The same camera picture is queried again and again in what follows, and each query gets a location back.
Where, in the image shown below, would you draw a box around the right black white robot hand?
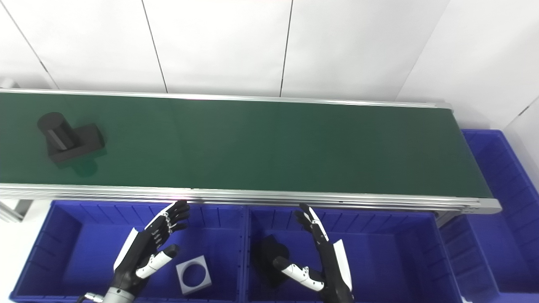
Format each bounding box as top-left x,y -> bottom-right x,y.
273,204 -> 355,303

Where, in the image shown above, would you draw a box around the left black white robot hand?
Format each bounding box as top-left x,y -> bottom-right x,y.
113,201 -> 190,296

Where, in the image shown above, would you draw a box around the black cylinder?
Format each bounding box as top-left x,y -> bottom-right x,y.
37,112 -> 105,164
253,235 -> 291,289

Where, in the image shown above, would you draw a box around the blue plastic bin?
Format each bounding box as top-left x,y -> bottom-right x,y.
440,129 -> 539,303
9,200 -> 249,303
244,205 -> 464,303

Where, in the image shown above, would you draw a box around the green conveyor belt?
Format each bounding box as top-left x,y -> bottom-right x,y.
0,93 -> 493,198
0,88 -> 502,216

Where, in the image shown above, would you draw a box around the aluminium conveyor support leg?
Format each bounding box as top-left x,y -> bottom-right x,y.
0,199 -> 34,223

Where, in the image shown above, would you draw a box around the white square ring part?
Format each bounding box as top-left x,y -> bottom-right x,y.
176,255 -> 212,295

